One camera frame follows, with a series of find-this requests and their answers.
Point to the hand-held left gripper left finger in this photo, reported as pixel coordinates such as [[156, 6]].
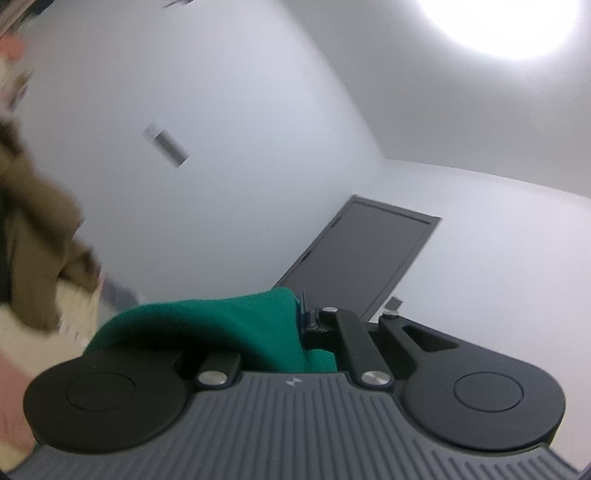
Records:
[[217, 368]]

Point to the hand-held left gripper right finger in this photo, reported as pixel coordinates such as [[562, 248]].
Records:
[[310, 323]]

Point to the green hoodie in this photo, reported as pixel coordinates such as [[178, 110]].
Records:
[[207, 318]]

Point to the grey door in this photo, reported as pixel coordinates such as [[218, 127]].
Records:
[[360, 258]]

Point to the patchwork blanket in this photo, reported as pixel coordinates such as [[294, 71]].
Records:
[[14, 406]]

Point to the brown jacket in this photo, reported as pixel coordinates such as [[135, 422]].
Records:
[[32, 230]]

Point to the round ceiling light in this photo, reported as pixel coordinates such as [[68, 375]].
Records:
[[498, 23]]

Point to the wall light switch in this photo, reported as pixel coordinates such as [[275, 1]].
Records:
[[393, 303]]

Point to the grey wall box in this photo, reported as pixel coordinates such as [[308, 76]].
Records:
[[167, 146]]

